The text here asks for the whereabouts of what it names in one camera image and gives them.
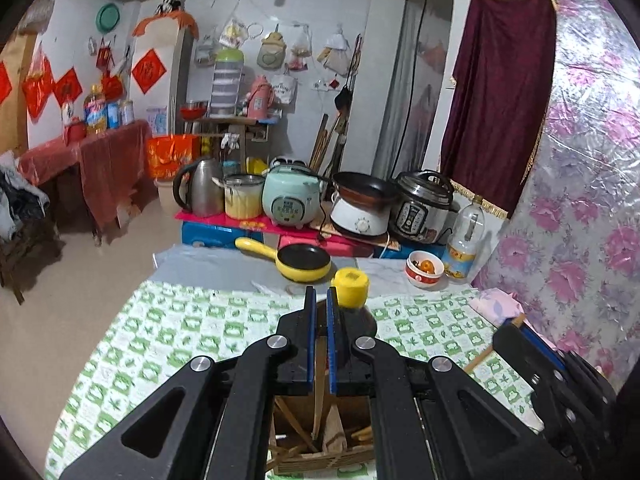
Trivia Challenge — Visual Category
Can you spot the red diamond poster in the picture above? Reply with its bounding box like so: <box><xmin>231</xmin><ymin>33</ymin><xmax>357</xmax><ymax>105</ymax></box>
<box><xmin>131</xmin><ymin>49</ymin><xmax>168</xmax><ymax>95</ymax></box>

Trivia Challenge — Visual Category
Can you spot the hanging white bag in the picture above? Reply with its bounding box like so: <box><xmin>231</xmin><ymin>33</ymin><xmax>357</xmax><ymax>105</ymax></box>
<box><xmin>320</xmin><ymin>25</ymin><xmax>351</xmax><ymax>76</ymax></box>

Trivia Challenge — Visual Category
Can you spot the green patterned bedsheet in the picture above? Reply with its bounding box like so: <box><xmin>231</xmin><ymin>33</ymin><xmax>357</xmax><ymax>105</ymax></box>
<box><xmin>45</xmin><ymin>280</ymin><xmax>546</xmax><ymax>480</ymax></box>

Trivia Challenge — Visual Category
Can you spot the pink thermos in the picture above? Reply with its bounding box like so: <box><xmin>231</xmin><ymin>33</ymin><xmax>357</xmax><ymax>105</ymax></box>
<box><xmin>248</xmin><ymin>74</ymin><xmax>271</xmax><ymax>121</ymax></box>

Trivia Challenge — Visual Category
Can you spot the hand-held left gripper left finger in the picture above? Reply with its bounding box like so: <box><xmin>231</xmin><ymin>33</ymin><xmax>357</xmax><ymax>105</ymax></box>
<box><xmin>59</xmin><ymin>286</ymin><xmax>318</xmax><ymax>480</ymax></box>

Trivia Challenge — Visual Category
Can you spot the white tote bag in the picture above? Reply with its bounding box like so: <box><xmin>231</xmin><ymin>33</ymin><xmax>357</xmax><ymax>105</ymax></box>
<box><xmin>272</xmin><ymin>72</ymin><xmax>298</xmax><ymax>106</ymax></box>

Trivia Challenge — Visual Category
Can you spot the floral wrapped mattress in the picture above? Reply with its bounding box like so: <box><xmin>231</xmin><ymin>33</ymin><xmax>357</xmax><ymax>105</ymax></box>
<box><xmin>472</xmin><ymin>0</ymin><xmax>640</xmax><ymax>391</ymax></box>

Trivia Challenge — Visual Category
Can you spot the wooden shelf table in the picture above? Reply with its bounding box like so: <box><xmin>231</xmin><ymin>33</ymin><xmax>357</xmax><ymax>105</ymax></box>
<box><xmin>187</xmin><ymin>116</ymin><xmax>281</xmax><ymax>171</ymax></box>

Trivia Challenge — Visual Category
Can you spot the clear plastic bottle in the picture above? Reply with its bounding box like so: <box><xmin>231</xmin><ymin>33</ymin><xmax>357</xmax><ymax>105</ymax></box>
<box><xmin>444</xmin><ymin>196</ymin><xmax>486</xmax><ymax>281</ymax></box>

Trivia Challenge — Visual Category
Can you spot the steel electric kettle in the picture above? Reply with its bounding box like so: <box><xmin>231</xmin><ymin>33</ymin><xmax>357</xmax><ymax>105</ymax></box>
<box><xmin>172</xmin><ymin>156</ymin><xmax>226</xmax><ymax>218</ymax></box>

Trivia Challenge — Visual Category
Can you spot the green plate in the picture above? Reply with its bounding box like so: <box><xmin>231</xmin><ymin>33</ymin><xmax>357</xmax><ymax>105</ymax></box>
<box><xmin>95</xmin><ymin>2</ymin><xmax>121</xmax><ymax>32</ymax></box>

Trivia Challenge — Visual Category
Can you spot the yellow frying pan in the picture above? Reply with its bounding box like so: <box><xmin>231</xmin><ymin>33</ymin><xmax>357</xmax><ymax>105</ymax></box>
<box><xmin>235</xmin><ymin>236</ymin><xmax>332</xmax><ymax>282</ymax></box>

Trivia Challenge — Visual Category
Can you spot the red low table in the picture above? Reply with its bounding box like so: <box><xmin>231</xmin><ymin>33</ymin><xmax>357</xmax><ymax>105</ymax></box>
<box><xmin>174</xmin><ymin>210</ymin><xmax>401</xmax><ymax>252</ymax></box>

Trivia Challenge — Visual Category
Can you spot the orange cloth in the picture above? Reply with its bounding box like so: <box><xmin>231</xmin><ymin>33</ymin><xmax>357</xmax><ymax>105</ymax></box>
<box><xmin>132</xmin><ymin>10</ymin><xmax>201</xmax><ymax>41</ymax></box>

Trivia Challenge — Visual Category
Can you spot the white refrigerator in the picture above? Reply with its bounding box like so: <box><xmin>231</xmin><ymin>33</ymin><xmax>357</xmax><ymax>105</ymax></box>
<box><xmin>129</xmin><ymin>25</ymin><xmax>193</xmax><ymax>136</ymax></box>

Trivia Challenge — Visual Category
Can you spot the cooking oil bottle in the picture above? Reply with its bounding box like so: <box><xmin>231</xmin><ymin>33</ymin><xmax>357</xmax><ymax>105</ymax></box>
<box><xmin>83</xmin><ymin>85</ymin><xmax>110</xmax><ymax>136</ymax></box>

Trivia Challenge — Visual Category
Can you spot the blue box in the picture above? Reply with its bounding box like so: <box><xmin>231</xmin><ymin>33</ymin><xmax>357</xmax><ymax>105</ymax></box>
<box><xmin>181</xmin><ymin>221</ymin><xmax>265</xmax><ymax>248</ymax></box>

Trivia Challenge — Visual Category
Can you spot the wooden chopstick holder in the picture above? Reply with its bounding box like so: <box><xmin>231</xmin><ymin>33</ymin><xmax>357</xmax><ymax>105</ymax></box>
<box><xmin>265</xmin><ymin>395</ymin><xmax>376</xmax><ymax>478</ymax></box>

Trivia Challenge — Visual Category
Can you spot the yellow plastic cup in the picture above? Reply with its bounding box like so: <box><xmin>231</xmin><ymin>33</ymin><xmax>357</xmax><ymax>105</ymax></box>
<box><xmin>332</xmin><ymin>267</ymin><xmax>378</xmax><ymax>341</ymax></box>

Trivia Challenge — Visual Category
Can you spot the white electric cooker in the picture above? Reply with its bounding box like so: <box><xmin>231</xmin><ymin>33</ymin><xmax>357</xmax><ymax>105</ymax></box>
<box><xmin>330</xmin><ymin>194</ymin><xmax>392</xmax><ymax>237</ymax></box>

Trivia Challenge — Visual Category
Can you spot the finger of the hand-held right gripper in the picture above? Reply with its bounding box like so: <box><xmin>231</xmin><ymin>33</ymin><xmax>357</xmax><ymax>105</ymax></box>
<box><xmin>517</xmin><ymin>322</ymin><xmax>618</xmax><ymax>411</ymax></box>
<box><xmin>492</xmin><ymin>319</ymin><xmax>556</xmax><ymax>411</ymax></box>

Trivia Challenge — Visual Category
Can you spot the hanging plastic bag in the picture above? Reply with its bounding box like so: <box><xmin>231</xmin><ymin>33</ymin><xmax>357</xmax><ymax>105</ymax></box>
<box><xmin>286</xmin><ymin>25</ymin><xmax>312</xmax><ymax>72</ymax></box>
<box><xmin>217</xmin><ymin>17</ymin><xmax>250</xmax><ymax>48</ymax></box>

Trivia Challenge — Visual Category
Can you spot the maroon curtain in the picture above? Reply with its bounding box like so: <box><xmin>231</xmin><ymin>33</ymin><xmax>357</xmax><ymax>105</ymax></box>
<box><xmin>440</xmin><ymin>0</ymin><xmax>558</xmax><ymax>221</ymax></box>

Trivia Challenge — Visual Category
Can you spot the electric pressure cooker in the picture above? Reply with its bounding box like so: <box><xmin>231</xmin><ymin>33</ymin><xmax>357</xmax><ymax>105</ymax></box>
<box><xmin>390</xmin><ymin>170</ymin><xmax>461</xmax><ymax>243</ymax></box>

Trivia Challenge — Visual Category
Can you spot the grey door curtain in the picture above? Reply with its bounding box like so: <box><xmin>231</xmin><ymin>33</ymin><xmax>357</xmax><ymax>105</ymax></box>
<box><xmin>372</xmin><ymin>0</ymin><xmax>456</xmax><ymax>181</ymax></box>

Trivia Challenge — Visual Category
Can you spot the red wall decoration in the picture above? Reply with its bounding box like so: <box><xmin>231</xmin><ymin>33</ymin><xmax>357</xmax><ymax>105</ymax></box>
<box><xmin>52</xmin><ymin>67</ymin><xmax>83</xmax><ymax>108</ymax></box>
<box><xmin>21</xmin><ymin>55</ymin><xmax>56</xmax><ymax>121</ymax></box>

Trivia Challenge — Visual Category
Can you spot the beige plastic bucket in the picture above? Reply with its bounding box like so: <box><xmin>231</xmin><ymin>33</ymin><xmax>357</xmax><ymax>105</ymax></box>
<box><xmin>155</xmin><ymin>176</ymin><xmax>180</xmax><ymax>213</ymax></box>

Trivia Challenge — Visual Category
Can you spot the yellow pot with lid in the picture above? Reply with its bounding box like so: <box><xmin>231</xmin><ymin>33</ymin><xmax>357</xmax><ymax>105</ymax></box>
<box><xmin>222</xmin><ymin>174</ymin><xmax>266</xmax><ymax>221</ymax></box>

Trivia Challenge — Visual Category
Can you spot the bundle of wooden sticks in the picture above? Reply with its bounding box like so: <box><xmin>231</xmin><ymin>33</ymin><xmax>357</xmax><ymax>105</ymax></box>
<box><xmin>310</xmin><ymin>112</ymin><xmax>348</xmax><ymax>176</ymax></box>

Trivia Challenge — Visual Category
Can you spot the pile of dark clothes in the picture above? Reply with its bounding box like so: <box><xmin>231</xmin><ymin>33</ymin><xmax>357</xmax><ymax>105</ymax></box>
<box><xmin>0</xmin><ymin>152</ymin><xmax>51</xmax><ymax>241</ymax></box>

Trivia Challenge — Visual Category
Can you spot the striped stacked container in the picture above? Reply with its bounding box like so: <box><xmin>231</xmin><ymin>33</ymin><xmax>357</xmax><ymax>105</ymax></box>
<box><xmin>209</xmin><ymin>47</ymin><xmax>246</xmax><ymax>118</ymax></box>

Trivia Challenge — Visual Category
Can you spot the pink cloth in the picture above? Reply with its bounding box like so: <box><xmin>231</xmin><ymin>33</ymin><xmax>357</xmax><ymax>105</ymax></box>
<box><xmin>467</xmin><ymin>287</ymin><xmax>526</xmax><ymax>328</ymax></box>

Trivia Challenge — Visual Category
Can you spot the grey plastic sheet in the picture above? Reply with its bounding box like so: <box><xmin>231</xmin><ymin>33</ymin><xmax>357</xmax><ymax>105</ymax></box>
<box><xmin>152</xmin><ymin>245</ymin><xmax>476</xmax><ymax>297</ymax></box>

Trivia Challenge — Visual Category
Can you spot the table with red cloth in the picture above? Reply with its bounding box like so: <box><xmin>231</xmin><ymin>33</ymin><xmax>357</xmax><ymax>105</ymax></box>
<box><xmin>17</xmin><ymin>120</ymin><xmax>153</xmax><ymax>246</ymax></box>

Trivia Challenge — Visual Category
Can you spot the red and white bowl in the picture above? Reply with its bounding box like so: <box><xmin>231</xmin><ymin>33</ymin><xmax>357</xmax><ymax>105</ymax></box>
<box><xmin>405</xmin><ymin>251</ymin><xmax>445</xmax><ymax>288</ymax></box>

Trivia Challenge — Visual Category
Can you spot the light green rice cooker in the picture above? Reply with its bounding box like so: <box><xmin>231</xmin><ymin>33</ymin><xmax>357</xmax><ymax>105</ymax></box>
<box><xmin>261</xmin><ymin>157</ymin><xmax>323</xmax><ymax>228</ymax></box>

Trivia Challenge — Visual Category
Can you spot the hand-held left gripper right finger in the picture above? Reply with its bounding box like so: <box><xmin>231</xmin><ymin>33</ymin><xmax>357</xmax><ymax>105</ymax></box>
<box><xmin>326</xmin><ymin>286</ymin><xmax>583</xmax><ymax>480</ymax></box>

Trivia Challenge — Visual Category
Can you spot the hanging green bag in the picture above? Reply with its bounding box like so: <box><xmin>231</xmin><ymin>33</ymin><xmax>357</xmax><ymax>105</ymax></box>
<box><xmin>256</xmin><ymin>31</ymin><xmax>287</xmax><ymax>70</ymax></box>

